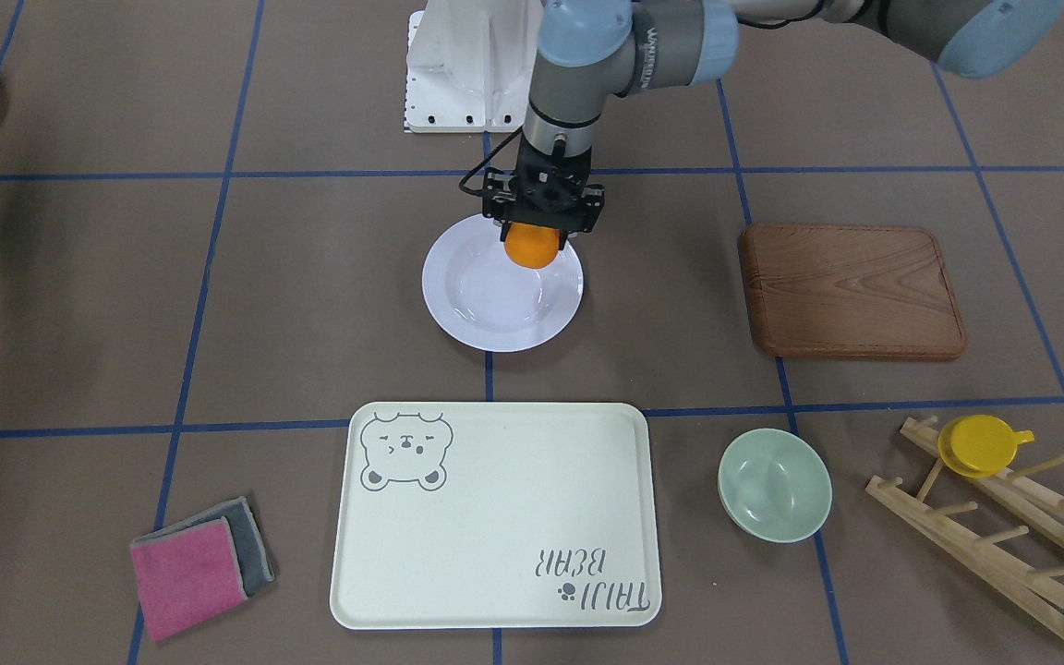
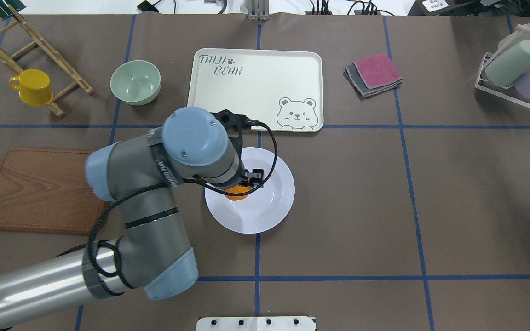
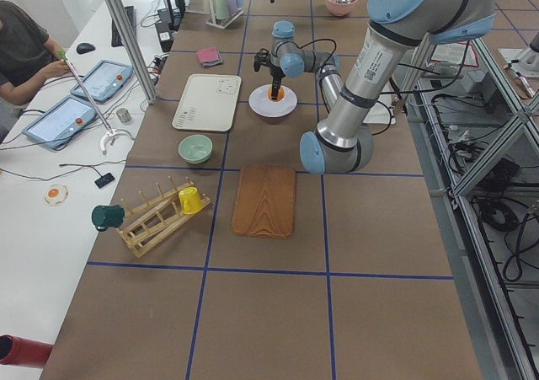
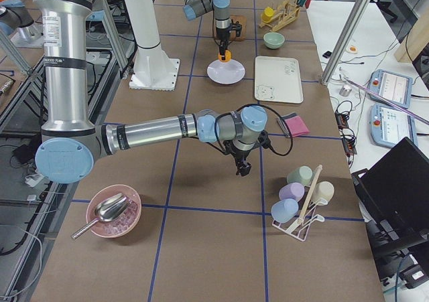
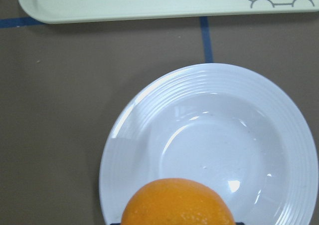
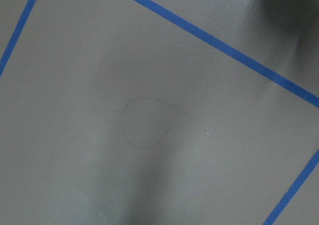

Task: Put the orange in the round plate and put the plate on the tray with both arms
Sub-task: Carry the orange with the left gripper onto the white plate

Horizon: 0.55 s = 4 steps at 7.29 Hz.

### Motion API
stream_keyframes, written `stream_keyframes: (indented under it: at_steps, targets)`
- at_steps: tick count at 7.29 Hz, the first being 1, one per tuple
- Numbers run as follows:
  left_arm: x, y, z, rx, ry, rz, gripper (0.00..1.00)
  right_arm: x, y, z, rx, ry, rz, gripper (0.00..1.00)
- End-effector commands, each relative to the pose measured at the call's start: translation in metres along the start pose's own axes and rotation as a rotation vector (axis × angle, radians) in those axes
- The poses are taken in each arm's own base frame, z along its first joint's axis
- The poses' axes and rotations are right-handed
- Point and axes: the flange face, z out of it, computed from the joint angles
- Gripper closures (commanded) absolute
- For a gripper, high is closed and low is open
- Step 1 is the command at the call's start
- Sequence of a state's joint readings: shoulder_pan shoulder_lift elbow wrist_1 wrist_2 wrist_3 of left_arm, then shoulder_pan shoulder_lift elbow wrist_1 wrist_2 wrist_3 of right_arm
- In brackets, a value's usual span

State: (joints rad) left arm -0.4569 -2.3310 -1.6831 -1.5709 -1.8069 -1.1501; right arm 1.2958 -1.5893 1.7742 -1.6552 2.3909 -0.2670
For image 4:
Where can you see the yellow mug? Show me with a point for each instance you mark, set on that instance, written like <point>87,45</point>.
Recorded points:
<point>267,15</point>

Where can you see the metal scoop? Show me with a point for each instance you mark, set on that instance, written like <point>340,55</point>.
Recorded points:
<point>106,211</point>

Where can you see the aluminium frame post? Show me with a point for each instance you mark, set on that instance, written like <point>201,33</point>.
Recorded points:
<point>349,28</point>

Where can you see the pink bowl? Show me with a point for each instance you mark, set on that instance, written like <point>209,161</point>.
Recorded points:
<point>121,218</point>

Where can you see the cream bear tray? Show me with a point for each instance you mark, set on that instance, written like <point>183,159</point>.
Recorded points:
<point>278,80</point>

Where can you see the white plate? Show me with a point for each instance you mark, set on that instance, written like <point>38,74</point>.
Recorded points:
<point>226,72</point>

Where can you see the near blue teach pendant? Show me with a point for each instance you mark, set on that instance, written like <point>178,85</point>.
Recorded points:
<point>389,126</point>

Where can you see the purple cup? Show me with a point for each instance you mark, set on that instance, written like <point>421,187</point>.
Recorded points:
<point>293,191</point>

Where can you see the wooden cutting board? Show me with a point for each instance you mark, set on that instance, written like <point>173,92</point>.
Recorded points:
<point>225,24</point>

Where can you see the cream cup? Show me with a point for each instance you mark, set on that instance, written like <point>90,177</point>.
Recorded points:
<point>323,190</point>

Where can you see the small black device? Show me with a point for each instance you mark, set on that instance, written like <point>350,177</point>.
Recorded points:
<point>327,54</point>

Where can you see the blue teach pendant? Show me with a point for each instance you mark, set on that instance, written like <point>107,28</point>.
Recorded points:
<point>389,126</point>
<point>394,87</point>

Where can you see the black laptop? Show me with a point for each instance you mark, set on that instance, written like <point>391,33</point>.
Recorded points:
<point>395,190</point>

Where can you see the white cup rack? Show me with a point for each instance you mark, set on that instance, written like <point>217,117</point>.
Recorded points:
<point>306,215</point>

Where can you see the fried egg toy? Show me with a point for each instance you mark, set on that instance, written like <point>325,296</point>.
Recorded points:
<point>351,50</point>

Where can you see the green cup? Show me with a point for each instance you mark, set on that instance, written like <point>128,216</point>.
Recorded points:
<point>302,174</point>

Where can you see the wooden dish rack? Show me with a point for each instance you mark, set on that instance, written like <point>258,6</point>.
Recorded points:
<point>285,13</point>

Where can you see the reacher grabber stick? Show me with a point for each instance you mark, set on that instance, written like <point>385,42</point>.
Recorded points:
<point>385,101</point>

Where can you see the far blue teach pendant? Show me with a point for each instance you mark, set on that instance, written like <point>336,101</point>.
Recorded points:
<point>394,87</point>

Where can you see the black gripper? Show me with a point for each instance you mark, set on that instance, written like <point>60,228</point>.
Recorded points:
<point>222,35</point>
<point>240,155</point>

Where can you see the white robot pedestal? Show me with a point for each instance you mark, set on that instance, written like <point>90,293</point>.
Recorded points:
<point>152,69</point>

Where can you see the green bowl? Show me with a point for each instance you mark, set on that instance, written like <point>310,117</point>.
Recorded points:
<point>273,40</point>

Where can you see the orange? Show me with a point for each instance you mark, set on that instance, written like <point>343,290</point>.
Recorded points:
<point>225,56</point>

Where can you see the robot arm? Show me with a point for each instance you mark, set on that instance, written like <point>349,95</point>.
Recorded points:
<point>71,143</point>
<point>197,8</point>

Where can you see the metal cylinder weight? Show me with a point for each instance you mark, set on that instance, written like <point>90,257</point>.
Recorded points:
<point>345,90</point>

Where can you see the pink and grey cloths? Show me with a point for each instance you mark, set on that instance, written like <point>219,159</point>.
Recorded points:
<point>292,125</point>

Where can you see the blue cup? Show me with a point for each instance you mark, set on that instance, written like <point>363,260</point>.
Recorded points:
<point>284,210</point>

